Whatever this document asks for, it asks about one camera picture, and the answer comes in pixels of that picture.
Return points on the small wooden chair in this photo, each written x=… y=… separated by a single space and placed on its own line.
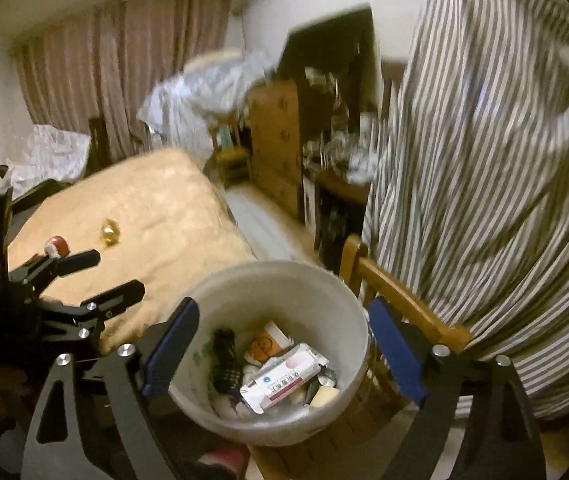
x=232 y=155

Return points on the grey foil packet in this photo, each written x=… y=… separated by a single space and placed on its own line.
x=325 y=377

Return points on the red apple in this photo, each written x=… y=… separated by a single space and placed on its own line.
x=62 y=245

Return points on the dark wooden side table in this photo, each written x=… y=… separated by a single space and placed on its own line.
x=339 y=195

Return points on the white crumpled tissue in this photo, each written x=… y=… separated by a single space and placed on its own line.
x=52 y=251

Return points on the beige foam block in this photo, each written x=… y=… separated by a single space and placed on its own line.
x=324 y=397

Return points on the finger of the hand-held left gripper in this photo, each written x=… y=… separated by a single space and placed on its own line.
x=72 y=262
x=114 y=297

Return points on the black tissue packet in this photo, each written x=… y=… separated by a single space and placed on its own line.
x=225 y=360

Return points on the wooden dresser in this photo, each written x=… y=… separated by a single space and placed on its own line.
x=274 y=145

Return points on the cream pillow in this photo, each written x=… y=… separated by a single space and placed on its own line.
x=212 y=60

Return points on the red slipper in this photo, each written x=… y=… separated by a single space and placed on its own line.
x=224 y=462

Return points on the yellow plastic wrapper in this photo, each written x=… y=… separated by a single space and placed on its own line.
x=110 y=232

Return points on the black television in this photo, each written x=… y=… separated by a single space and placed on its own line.
x=329 y=45

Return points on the pink brown curtain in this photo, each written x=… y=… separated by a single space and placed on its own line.
x=129 y=60

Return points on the paper cup orange print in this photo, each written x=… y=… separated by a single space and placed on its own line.
x=267 y=342

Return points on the red cardboard carton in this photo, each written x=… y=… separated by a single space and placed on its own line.
x=284 y=372

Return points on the white plastic cover sheet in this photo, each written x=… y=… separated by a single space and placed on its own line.
x=199 y=95
x=54 y=152

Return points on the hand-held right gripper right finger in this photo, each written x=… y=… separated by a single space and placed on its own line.
x=394 y=345

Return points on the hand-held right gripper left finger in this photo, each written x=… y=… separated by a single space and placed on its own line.
x=174 y=340

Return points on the dark upright frame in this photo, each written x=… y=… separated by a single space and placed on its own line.
x=98 y=145

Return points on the striped cloth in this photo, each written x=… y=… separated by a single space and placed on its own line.
x=489 y=160

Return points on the white plastic bucket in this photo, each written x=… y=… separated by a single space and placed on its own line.
x=284 y=295

